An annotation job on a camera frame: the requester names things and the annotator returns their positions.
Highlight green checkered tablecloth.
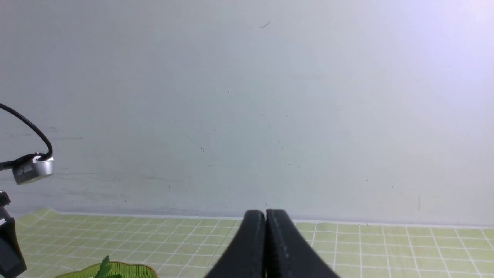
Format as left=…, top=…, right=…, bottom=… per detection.
left=16, top=208, right=494, bottom=278

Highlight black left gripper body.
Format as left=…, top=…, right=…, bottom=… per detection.
left=0, top=191, right=27, bottom=278

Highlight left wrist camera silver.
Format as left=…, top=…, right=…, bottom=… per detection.
left=12, top=153, right=54, bottom=185

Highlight black left camera cable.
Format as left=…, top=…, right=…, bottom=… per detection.
left=0, top=103, right=53, bottom=170

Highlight green ribbed plastic plate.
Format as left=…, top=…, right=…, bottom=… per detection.
left=57, top=261, right=158, bottom=278

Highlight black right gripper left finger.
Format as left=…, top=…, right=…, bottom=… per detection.
left=205, top=210, right=266, bottom=278

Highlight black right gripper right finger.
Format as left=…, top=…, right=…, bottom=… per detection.
left=265, top=209, right=338, bottom=278

